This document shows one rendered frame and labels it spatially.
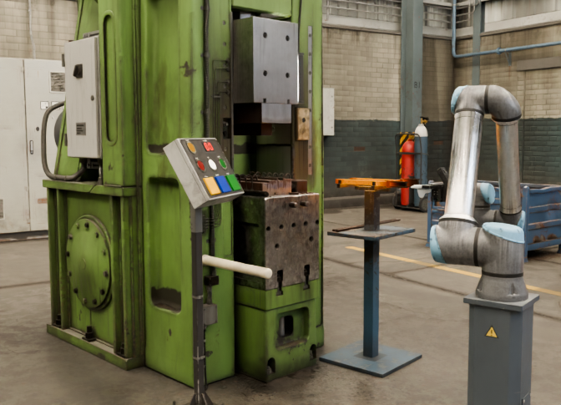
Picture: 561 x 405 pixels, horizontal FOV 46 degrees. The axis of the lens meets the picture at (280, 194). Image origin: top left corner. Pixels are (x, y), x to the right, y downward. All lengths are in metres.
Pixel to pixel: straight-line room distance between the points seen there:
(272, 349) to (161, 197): 0.94
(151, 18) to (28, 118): 4.86
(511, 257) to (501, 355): 0.36
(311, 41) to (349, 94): 7.46
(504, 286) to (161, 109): 1.84
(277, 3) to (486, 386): 2.07
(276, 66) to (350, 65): 7.91
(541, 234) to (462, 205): 4.30
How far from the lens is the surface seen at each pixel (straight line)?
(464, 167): 2.68
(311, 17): 3.67
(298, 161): 3.54
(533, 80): 11.71
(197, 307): 2.88
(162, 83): 3.38
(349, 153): 11.07
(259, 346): 3.31
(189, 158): 2.64
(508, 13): 12.33
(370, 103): 11.36
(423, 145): 10.52
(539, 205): 6.84
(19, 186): 8.17
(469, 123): 2.74
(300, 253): 3.31
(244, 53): 3.20
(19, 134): 8.15
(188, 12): 3.15
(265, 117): 3.18
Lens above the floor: 1.21
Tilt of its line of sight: 5 degrees down
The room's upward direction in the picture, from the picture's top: straight up
